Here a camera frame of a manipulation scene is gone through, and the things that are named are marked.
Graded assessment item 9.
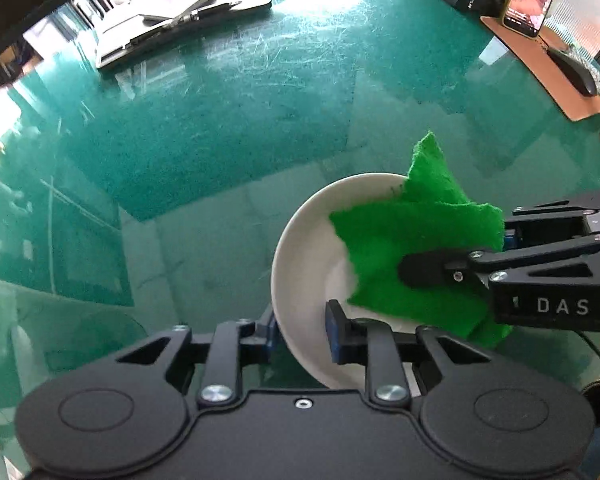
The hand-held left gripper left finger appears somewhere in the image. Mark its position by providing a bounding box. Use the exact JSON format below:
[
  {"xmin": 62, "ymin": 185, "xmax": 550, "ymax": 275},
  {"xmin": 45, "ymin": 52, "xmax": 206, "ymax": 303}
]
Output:
[{"xmin": 115, "ymin": 304, "xmax": 282, "ymax": 409}]

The black pen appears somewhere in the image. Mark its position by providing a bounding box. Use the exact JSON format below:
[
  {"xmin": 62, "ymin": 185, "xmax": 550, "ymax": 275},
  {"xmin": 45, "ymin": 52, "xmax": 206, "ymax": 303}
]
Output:
[{"xmin": 190, "ymin": 1, "xmax": 242, "ymax": 17}]

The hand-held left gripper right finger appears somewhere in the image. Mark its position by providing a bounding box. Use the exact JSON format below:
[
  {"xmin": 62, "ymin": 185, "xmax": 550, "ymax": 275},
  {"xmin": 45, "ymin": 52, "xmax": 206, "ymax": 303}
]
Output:
[{"xmin": 325, "ymin": 299, "xmax": 493, "ymax": 407}]

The green cloth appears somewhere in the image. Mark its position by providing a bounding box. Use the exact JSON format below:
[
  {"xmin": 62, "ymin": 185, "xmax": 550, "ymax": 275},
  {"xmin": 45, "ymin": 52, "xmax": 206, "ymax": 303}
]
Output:
[{"xmin": 328, "ymin": 131, "xmax": 515, "ymax": 351}]

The white bowl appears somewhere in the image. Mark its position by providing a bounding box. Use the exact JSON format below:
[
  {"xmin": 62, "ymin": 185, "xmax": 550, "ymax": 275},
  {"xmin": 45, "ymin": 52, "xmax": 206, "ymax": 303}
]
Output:
[{"xmin": 271, "ymin": 172, "xmax": 486, "ymax": 391}]

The black cable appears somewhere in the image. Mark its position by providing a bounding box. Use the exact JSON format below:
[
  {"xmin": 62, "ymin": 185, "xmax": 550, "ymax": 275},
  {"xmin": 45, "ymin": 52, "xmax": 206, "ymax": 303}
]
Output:
[{"xmin": 577, "ymin": 331, "xmax": 600, "ymax": 368}]

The brown mouse pad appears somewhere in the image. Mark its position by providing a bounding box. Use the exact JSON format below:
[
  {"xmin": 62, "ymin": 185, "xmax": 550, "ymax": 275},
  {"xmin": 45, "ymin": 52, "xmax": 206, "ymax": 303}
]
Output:
[{"xmin": 480, "ymin": 12, "xmax": 600, "ymax": 122}]

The black computer mouse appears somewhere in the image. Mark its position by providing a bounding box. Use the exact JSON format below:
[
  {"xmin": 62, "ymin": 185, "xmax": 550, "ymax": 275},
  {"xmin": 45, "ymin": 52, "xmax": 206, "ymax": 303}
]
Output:
[{"xmin": 546, "ymin": 46, "xmax": 598, "ymax": 97}]

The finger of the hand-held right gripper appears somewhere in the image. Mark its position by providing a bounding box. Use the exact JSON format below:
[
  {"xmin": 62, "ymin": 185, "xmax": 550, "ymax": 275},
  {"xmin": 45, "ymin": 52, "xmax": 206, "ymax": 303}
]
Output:
[
  {"xmin": 398, "ymin": 231, "xmax": 600, "ymax": 292},
  {"xmin": 503, "ymin": 190, "xmax": 600, "ymax": 252}
]

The silver monitor stand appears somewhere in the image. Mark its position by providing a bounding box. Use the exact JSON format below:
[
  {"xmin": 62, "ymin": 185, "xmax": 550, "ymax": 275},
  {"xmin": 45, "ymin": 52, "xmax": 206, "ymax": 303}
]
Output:
[{"xmin": 96, "ymin": 0, "xmax": 273, "ymax": 68}]

